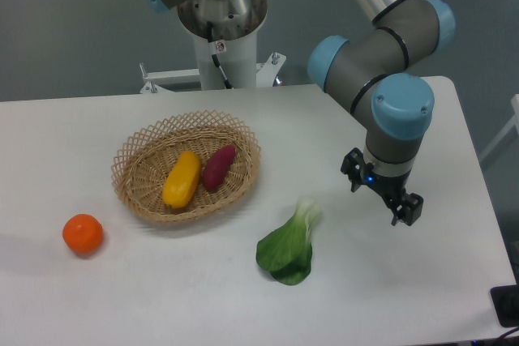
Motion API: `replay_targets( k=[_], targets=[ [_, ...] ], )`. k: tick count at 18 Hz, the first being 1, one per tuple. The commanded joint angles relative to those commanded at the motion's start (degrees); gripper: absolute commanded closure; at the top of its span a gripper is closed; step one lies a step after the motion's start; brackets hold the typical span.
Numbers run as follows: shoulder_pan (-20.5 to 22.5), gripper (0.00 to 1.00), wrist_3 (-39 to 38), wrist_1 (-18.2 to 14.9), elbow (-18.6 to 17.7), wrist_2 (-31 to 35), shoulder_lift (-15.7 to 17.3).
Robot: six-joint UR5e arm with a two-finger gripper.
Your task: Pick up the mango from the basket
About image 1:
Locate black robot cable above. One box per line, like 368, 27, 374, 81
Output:
205, 20, 236, 91

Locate white frame at right edge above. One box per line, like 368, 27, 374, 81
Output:
478, 94, 518, 167

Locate black box at table edge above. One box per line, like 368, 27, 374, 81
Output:
490, 284, 518, 328

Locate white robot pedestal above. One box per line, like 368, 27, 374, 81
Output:
138, 0, 290, 95

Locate yellow mango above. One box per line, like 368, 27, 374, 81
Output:
162, 151, 202, 208

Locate orange tangerine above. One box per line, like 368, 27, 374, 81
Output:
62, 214, 104, 256

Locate woven wicker basket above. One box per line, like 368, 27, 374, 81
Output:
111, 111, 261, 224

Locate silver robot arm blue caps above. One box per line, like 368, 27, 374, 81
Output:
147, 0, 456, 225

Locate purple sweet potato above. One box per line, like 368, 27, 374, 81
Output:
202, 144, 236, 192

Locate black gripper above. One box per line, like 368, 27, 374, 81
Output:
341, 147, 423, 226

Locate green bok choy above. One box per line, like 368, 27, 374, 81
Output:
255, 197, 321, 286

